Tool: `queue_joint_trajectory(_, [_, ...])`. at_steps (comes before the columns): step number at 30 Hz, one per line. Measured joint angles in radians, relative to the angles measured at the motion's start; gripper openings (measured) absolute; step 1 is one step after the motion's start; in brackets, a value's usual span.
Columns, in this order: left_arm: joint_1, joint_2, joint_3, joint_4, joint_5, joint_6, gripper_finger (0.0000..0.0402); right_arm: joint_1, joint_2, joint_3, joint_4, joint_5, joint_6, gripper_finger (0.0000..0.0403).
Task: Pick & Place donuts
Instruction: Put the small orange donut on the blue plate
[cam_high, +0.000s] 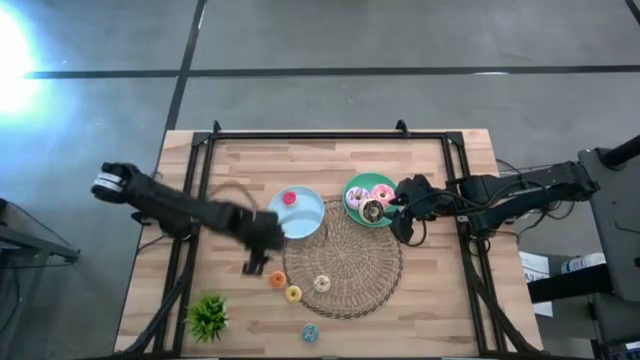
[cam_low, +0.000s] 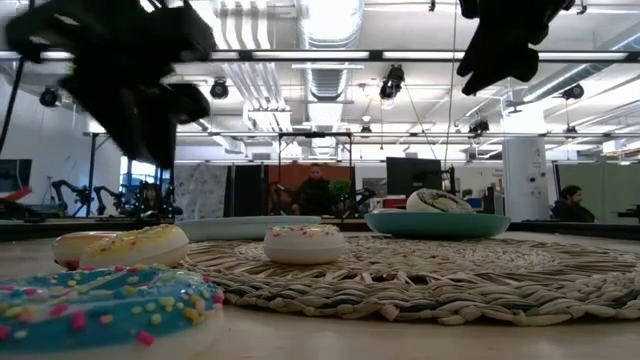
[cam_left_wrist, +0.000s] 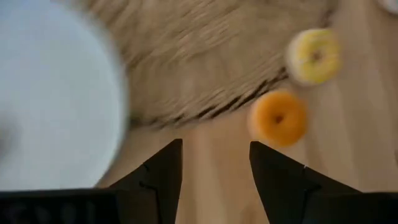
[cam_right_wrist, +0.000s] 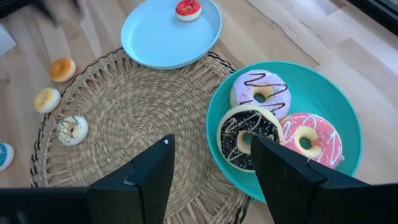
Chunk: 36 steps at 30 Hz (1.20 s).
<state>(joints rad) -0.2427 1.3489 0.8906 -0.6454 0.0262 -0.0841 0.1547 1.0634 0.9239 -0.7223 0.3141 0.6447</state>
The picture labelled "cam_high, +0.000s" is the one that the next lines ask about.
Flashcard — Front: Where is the white paper sheet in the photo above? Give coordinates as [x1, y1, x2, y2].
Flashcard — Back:
[518, 250, 555, 318]

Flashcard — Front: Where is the grey equipment cart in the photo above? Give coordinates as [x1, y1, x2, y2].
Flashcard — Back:
[577, 147, 640, 346]

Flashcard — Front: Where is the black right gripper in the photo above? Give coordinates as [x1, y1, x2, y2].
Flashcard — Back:
[389, 173, 460, 245]

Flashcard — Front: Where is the large purple striped donut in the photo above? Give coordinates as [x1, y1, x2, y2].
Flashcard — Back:
[345, 186, 372, 211]

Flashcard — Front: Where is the large chocolate frosted donut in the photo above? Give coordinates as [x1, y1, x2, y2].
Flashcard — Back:
[358, 197, 387, 225]

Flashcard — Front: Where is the black pole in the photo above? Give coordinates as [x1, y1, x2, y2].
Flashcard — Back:
[598, 133, 640, 170]

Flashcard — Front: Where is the black metal rig frame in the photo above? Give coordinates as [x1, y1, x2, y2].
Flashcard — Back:
[119, 118, 546, 359]

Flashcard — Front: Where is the black shelf board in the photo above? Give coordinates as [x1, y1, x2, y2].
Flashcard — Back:
[527, 263, 615, 304]

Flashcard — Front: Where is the light blue plate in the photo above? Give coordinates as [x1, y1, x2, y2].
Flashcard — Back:
[267, 185, 326, 240]

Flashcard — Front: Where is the small green artificial plant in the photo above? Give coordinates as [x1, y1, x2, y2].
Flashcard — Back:
[183, 293, 231, 345]

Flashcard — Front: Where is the white bottle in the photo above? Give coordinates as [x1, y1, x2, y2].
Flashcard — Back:
[560, 252, 607, 275]

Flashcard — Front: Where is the large pink frosted donut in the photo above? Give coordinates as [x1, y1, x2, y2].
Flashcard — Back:
[370, 183, 398, 205]

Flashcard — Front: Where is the dark metal stand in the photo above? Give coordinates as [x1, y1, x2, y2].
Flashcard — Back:
[0, 198, 81, 266]

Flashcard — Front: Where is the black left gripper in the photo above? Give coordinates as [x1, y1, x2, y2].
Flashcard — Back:
[233, 206, 287, 277]

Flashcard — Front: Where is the round woven straw placemat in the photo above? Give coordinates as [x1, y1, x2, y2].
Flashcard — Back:
[282, 198, 404, 320]

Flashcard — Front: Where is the green plate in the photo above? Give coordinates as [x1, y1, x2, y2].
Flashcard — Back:
[342, 172, 404, 229]

